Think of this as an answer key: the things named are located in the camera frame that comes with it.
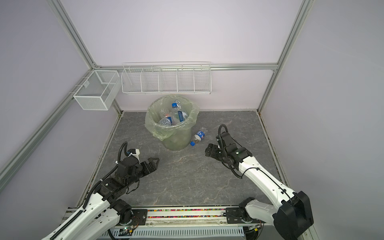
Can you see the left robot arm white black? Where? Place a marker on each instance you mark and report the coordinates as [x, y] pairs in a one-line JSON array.
[[103, 207]]

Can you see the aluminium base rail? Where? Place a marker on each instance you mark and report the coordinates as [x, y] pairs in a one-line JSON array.
[[184, 223]]

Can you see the water bottle blue label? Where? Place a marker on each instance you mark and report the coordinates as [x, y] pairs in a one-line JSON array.
[[167, 122], [166, 113]]

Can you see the white wire shelf basket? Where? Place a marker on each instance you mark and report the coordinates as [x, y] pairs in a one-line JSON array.
[[166, 78]]

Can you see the blue cap bottle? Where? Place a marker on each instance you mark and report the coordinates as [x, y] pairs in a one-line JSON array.
[[178, 114]]

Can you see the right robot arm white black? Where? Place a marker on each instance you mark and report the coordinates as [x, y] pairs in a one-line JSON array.
[[290, 212]]

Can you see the mesh bin with green bag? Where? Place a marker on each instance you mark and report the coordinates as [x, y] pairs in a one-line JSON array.
[[178, 136]]

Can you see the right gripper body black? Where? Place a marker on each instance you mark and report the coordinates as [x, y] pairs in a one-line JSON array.
[[216, 152]]

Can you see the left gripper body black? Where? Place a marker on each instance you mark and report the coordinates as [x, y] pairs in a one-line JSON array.
[[141, 171]]

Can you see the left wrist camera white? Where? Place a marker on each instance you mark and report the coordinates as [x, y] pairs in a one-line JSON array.
[[133, 153]]

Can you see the white mesh box basket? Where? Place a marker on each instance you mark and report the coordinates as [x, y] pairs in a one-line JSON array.
[[99, 90]]

